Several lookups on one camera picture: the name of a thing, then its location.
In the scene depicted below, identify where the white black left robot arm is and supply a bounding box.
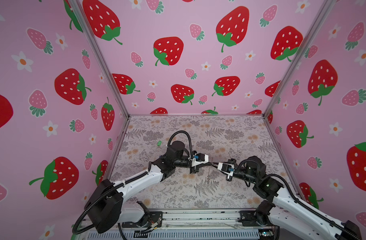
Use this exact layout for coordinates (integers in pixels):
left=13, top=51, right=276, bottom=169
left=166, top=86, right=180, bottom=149
left=72, top=130, right=217, bottom=235

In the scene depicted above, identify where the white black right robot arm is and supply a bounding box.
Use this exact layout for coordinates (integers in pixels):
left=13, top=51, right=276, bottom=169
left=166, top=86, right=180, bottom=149
left=217, top=156, right=362, bottom=240

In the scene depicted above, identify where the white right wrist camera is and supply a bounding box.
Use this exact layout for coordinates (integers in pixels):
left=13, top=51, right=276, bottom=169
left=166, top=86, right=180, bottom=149
left=217, top=159, right=238, bottom=176

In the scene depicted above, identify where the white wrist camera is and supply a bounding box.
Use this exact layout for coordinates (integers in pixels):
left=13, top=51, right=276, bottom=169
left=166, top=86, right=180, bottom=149
left=217, top=159, right=238, bottom=176
left=191, top=153, right=209, bottom=167

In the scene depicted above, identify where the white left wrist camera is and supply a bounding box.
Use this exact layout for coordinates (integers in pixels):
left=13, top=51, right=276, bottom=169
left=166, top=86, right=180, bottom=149
left=191, top=153, right=209, bottom=167

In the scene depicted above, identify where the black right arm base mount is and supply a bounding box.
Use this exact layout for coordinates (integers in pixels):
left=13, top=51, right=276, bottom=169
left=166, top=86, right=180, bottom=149
left=238, top=200, right=275, bottom=227

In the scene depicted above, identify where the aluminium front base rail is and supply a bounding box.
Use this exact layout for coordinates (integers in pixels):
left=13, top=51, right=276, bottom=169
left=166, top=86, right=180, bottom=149
left=78, top=208, right=276, bottom=232

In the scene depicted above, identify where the grey slotted cable duct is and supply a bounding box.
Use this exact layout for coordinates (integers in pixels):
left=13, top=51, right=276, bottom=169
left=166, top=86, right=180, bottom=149
left=87, top=229, right=265, bottom=240

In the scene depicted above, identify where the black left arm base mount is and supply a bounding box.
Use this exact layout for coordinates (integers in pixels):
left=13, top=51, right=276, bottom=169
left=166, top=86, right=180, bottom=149
left=118, top=201, right=163, bottom=233

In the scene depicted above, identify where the right aluminium corner post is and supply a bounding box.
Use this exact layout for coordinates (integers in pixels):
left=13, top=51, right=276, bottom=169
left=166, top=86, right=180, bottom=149
left=263, top=0, right=336, bottom=120

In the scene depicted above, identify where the aluminium corner post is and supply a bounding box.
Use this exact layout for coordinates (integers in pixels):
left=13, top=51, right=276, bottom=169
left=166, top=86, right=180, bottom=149
left=69, top=0, right=130, bottom=120
left=263, top=0, right=336, bottom=120

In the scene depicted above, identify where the left aluminium corner post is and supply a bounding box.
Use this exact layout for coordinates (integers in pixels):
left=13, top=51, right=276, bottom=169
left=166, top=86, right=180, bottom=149
left=69, top=0, right=130, bottom=120

